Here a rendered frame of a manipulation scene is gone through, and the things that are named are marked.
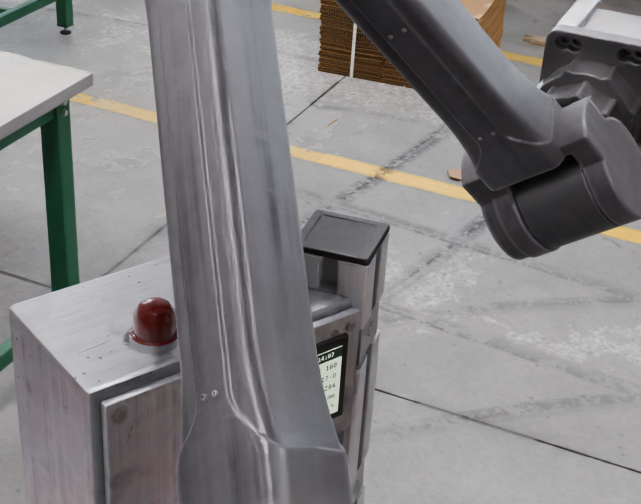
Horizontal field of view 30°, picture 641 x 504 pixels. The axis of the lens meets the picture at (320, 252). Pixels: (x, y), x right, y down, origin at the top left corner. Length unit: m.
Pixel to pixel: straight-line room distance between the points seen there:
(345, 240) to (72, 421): 0.18
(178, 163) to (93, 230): 3.15
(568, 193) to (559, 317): 2.58
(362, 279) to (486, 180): 0.22
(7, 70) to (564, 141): 2.07
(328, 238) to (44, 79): 2.10
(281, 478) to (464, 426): 2.48
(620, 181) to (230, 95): 0.37
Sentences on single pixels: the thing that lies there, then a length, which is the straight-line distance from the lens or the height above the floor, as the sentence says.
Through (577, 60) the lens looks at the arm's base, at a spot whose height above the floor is 1.49.
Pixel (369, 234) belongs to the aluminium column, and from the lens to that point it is 0.68.
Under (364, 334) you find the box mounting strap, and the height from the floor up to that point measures 1.45.
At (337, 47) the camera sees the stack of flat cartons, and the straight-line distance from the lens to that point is 4.83.
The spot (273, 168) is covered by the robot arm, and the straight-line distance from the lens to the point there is 0.57.
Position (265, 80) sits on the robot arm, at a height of 1.61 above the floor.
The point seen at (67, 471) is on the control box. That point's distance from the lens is 0.65.
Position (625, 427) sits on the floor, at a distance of 3.08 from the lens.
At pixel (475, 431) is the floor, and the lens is 2.97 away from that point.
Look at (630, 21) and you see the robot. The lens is 1.05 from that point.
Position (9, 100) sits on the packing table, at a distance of 2.64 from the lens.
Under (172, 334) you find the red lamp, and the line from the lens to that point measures 0.62.
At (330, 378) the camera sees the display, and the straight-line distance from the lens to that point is 0.67.
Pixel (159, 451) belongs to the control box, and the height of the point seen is 1.43.
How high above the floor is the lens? 1.83
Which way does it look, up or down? 31 degrees down
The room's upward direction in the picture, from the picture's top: 4 degrees clockwise
